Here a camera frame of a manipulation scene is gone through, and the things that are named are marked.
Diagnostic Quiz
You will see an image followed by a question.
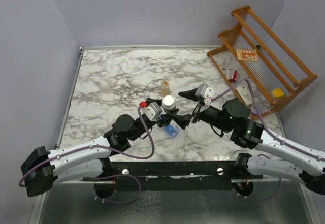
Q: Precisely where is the purple cable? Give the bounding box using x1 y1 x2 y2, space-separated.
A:
19 106 155 204
209 78 325 201

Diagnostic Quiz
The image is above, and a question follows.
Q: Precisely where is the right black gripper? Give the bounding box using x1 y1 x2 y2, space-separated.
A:
167 88 233 133

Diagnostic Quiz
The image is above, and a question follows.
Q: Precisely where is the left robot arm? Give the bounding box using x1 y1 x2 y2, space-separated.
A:
18 95 176 197

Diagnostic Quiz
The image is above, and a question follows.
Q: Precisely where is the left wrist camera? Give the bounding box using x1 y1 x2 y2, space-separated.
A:
142 102 163 121

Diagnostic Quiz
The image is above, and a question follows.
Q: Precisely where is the yellow lidded jar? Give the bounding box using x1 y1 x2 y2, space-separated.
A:
271 88 285 99

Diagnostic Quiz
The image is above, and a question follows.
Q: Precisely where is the red white medicine box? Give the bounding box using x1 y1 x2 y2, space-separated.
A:
226 69 240 83

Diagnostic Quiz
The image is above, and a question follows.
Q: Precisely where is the blue weekly pill organizer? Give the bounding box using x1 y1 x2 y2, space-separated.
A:
162 122 181 138

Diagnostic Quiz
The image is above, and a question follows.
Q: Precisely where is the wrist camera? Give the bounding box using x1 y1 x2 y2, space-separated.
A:
142 102 163 121
195 84 215 106

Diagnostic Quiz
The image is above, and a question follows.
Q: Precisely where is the orange snack packet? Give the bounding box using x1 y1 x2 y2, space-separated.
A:
236 48 258 62

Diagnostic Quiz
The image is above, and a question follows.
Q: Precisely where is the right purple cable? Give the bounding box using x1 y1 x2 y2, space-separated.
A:
209 78 325 201

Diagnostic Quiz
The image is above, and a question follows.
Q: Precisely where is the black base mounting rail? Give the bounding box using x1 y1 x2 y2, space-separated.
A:
83 153 264 191

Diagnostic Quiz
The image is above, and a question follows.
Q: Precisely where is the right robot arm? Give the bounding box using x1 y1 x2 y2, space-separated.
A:
174 84 324 195

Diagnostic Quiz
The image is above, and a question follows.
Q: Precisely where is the small amber pill bottle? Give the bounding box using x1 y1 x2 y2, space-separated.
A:
160 81 170 97

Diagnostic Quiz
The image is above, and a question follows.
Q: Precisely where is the white pill bottle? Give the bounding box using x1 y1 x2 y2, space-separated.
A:
162 95 177 113

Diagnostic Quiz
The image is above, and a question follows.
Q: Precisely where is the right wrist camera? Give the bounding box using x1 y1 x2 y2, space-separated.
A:
195 84 215 106

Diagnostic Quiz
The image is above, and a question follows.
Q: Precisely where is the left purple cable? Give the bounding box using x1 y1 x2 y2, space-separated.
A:
19 106 155 204

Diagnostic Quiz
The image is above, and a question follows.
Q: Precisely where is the wooden tiered shelf rack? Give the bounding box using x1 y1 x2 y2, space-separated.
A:
207 6 317 117

